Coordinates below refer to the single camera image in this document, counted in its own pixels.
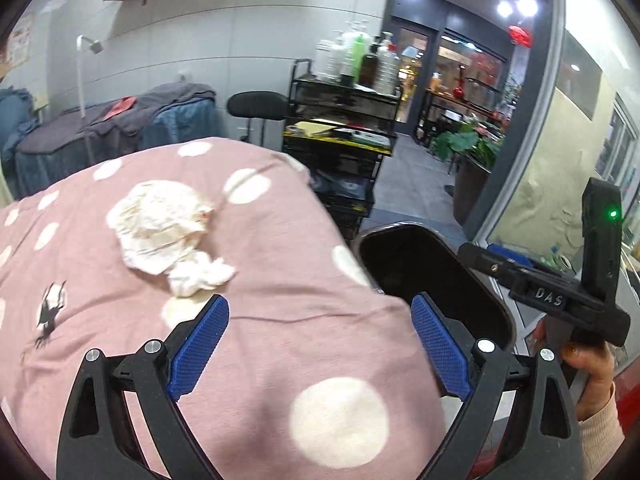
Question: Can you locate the clear plastic bottle red cap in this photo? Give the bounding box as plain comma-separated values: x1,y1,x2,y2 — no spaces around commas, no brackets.
374,42,399,96

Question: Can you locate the white pump bottle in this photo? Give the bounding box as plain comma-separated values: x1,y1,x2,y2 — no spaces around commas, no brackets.
324,38,345,81

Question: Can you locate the pink polka dot bedspread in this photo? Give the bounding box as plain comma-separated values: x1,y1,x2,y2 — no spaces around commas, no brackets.
1,138,446,479

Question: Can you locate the brown trash bin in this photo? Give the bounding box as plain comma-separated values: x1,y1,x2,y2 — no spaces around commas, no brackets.
352,222,516,350

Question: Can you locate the red cloth on bed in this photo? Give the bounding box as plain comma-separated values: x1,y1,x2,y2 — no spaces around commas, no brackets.
102,96,137,120

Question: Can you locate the large crumpled white paper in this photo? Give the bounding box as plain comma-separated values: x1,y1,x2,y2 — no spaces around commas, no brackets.
106,180,236,298

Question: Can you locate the red vase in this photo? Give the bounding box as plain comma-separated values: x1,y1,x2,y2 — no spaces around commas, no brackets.
451,65,465,101

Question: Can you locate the wall poster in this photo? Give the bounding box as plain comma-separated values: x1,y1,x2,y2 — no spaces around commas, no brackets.
6,13,34,70

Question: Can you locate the dark brown bottle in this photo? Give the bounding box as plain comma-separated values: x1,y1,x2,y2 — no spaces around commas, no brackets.
358,44,378,88

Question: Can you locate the black metal utility cart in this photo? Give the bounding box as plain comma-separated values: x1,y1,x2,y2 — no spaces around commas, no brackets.
282,58,400,242

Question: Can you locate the large potted green plant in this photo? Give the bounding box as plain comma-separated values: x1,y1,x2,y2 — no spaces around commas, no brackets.
434,122,503,226

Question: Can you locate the right hand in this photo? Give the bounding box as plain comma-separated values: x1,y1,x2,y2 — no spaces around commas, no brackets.
561,341,615,422

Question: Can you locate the grey blanket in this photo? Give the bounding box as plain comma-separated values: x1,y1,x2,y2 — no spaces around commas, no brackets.
8,82,216,154

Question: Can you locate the green pump bottle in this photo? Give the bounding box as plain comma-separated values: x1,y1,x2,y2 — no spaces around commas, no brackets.
350,32,369,81

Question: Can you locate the blue massage bed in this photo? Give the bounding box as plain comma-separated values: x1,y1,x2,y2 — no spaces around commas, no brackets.
1,82,226,200

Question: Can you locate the white floor lamp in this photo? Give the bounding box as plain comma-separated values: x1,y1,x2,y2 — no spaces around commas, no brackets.
76,34,103,128

